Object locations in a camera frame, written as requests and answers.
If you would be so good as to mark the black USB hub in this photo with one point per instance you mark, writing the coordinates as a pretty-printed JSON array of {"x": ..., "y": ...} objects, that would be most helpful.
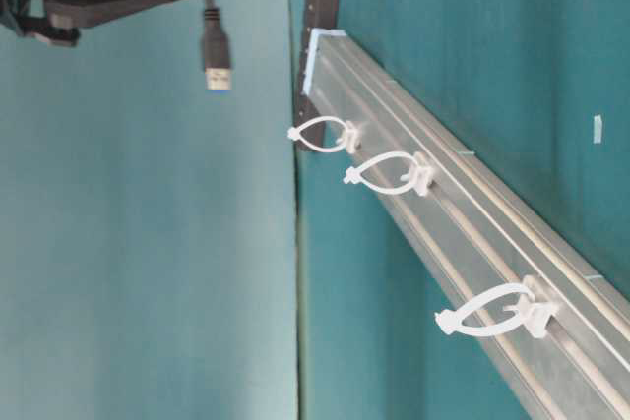
[{"x": 319, "y": 17}]

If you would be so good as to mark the silver aluminium rail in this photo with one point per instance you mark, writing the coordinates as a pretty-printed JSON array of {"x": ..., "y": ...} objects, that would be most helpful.
[{"x": 555, "y": 328}]

